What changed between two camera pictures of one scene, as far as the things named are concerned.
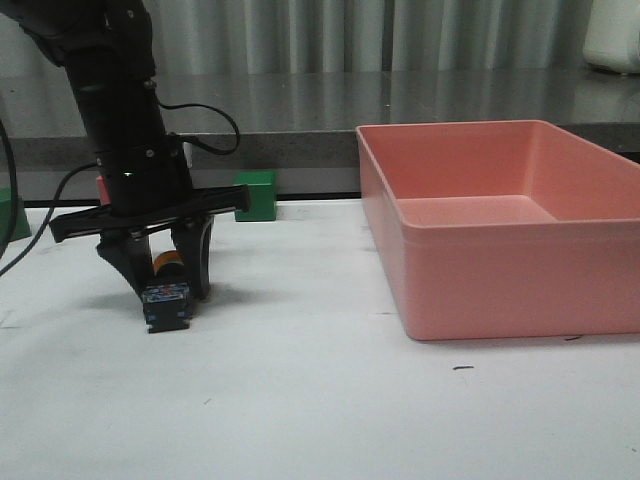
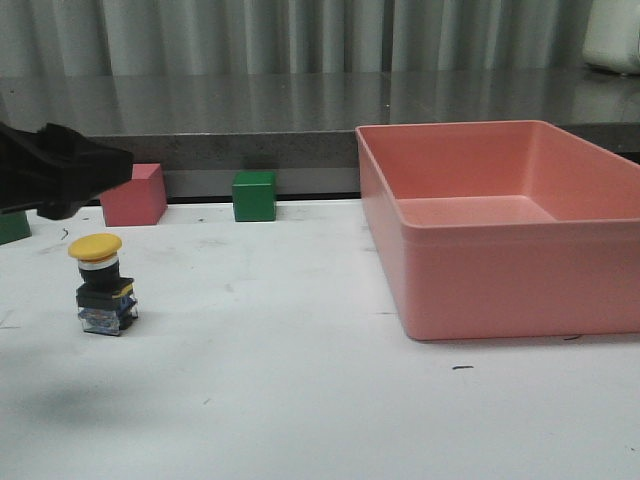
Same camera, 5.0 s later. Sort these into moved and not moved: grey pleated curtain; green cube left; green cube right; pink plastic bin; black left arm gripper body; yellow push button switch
Moved: yellow push button switch; black left arm gripper body
Not moved: green cube right; pink plastic bin; grey pleated curtain; green cube left
